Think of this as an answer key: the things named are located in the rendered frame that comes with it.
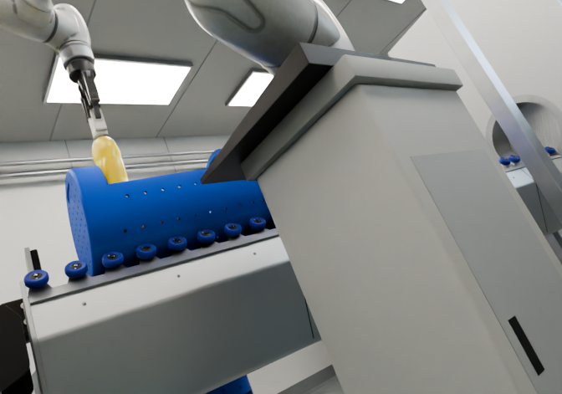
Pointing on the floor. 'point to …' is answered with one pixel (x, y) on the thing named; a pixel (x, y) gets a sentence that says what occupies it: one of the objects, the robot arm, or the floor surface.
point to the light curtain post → (493, 92)
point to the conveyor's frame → (13, 355)
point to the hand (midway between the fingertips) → (97, 125)
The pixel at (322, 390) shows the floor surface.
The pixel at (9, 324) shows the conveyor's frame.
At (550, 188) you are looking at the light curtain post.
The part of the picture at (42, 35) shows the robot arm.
